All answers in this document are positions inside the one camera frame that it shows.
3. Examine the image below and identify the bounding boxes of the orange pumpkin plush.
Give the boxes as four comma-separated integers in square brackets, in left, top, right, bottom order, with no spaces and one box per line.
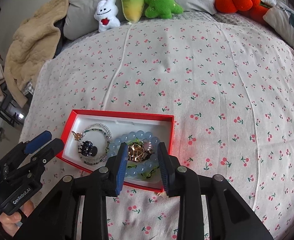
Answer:
[214,0,271,25]

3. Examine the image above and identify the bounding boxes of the green tree plush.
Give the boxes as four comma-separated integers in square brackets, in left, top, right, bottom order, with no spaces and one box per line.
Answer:
[145,0,184,19]

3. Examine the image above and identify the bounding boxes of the deer print pillow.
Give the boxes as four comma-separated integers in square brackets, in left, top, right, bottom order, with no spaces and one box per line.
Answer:
[263,2,294,48]

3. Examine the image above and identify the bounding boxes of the black flower hair clip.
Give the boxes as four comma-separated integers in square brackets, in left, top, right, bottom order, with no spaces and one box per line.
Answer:
[78,141,98,157]

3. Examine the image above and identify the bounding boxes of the gold flower brooch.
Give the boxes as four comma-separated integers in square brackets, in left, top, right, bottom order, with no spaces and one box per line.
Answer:
[128,142,145,163]

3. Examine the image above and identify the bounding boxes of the person's left hand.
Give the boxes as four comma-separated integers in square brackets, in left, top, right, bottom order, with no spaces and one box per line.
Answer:
[0,200,35,237]

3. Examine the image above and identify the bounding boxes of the green radish plush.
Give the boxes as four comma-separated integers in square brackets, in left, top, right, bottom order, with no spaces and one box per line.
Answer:
[121,0,145,24]

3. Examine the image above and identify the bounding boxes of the red jewelry box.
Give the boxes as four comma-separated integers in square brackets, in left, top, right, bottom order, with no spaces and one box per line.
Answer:
[58,109,174,192]

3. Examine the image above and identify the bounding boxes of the small gold charm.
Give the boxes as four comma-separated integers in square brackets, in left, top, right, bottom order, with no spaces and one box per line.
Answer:
[72,131,84,141]

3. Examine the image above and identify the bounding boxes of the beige quilted blanket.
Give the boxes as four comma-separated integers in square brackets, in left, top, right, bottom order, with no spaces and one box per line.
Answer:
[4,0,69,107]

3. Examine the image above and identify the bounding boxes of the white bunny plush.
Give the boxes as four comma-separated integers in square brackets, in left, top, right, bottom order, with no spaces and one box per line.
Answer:
[94,0,120,33]

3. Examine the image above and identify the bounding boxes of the light blue bead bracelet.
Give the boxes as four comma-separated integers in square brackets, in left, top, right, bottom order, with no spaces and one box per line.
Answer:
[107,130,161,178]

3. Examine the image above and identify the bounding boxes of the green beaded bracelet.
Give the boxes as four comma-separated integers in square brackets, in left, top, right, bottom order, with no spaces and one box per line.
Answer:
[126,137,160,181]

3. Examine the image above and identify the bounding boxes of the clear beaded bracelet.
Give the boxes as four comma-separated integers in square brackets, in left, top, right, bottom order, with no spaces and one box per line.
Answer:
[77,123,113,166]

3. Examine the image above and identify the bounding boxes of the gold bow earring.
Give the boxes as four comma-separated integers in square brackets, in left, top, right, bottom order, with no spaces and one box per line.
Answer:
[156,191,167,198]

